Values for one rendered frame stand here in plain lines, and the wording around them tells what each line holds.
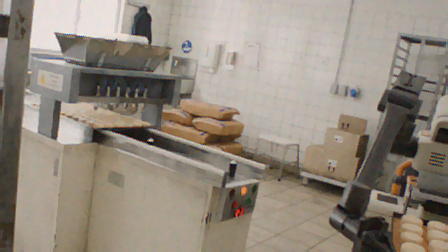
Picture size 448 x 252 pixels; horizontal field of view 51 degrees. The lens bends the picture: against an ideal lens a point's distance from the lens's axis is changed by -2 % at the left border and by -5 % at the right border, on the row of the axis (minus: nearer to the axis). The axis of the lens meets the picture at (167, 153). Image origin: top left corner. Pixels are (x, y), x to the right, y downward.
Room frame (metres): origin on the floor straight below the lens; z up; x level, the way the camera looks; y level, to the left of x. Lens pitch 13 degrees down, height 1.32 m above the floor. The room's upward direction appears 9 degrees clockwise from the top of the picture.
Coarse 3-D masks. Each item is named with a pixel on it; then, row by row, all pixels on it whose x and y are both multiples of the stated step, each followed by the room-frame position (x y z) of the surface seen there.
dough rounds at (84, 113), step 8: (64, 104) 2.67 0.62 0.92; (72, 104) 2.68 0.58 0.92; (88, 104) 2.78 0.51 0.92; (64, 112) 2.38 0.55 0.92; (72, 112) 2.42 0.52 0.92; (80, 112) 2.47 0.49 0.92; (88, 112) 2.52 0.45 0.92; (96, 112) 2.53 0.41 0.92; (104, 112) 2.58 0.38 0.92; (112, 112) 2.62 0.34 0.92; (80, 120) 2.26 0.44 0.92; (88, 120) 2.26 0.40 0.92; (96, 120) 2.30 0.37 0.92; (104, 120) 2.34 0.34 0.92; (112, 120) 2.39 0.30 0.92; (120, 120) 2.39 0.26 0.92; (128, 120) 2.43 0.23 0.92; (136, 120) 2.47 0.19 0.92; (96, 128) 2.18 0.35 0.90
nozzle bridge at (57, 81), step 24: (48, 72) 2.15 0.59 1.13; (72, 72) 2.04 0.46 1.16; (96, 72) 2.14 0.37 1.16; (120, 72) 2.24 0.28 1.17; (144, 72) 2.37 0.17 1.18; (48, 96) 2.14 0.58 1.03; (72, 96) 2.05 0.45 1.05; (96, 96) 2.21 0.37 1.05; (120, 96) 2.35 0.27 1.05; (168, 96) 2.56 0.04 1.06; (48, 120) 2.13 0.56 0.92; (144, 120) 2.68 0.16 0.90
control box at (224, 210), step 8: (232, 184) 1.80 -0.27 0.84; (240, 184) 1.82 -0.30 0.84; (248, 184) 1.85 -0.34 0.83; (256, 184) 1.90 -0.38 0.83; (224, 192) 1.75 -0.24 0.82; (240, 192) 1.82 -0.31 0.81; (248, 192) 1.86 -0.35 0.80; (256, 192) 1.91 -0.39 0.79; (224, 200) 1.74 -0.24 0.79; (232, 200) 1.78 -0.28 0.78; (240, 200) 1.83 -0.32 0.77; (216, 208) 1.76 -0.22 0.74; (224, 208) 1.75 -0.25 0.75; (232, 208) 1.79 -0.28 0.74; (240, 208) 1.83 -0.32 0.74; (248, 208) 1.88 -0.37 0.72; (216, 216) 1.76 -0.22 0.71; (224, 216) 1.76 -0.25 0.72; (232, 216) 1.80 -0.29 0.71
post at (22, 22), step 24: (24, 0) 0.57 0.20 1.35; (24, 24) 0.57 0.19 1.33; (0, 48) 0.58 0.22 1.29; (24, 48) 0.57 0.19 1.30; (0, 72) 0.57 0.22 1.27; (24, 72) 0.58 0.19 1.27; (0, 96) 0.57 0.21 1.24; (24, 96) 0.58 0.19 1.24; (0, 120) 0.56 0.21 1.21; (0, 144) 0.56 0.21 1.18; (0, 168) 0.56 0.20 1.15; (0, 192) 0.56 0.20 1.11; (0, 216) 0.57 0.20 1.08; (0, 240) 0.57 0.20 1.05
